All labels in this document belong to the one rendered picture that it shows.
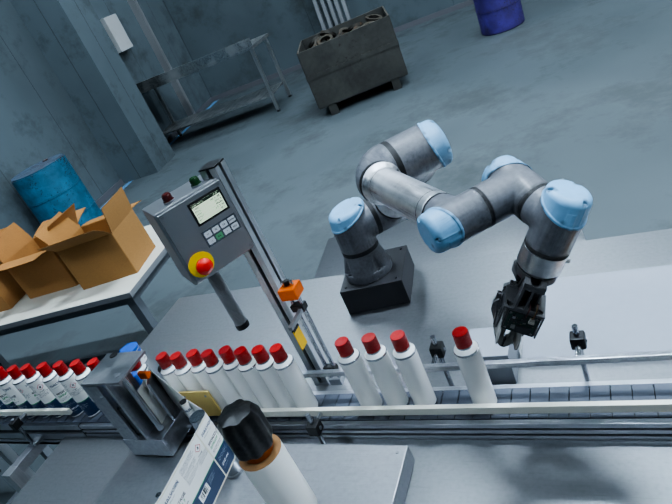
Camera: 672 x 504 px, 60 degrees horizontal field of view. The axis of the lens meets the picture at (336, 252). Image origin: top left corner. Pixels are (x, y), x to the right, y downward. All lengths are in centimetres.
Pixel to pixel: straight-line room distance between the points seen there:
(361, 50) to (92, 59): 344
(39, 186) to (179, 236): 566
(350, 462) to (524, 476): 36
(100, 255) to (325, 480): 208
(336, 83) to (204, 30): 486
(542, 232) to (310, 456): 73
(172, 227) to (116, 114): 716
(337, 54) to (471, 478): 618
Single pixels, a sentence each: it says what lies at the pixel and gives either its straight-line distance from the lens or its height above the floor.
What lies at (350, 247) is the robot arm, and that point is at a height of 104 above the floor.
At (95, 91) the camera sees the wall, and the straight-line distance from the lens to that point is 844.
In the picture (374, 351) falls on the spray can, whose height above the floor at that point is 106.
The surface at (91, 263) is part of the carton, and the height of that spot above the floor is 91.
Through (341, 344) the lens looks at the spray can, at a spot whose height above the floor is 109.
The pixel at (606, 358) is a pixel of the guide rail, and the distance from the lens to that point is 124.
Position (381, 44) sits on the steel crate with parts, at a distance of 708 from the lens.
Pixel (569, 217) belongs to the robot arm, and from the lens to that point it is 94.
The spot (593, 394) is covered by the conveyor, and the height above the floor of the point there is 88.
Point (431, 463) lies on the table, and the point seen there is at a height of 83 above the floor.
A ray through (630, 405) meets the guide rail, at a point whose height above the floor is 91.
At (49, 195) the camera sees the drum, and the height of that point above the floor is 65.
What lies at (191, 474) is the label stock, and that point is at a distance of 131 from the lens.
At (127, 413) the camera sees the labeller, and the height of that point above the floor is 104.
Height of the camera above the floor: 182
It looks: 27 degrees down
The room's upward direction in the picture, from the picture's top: 24 degrees counter-clockwise
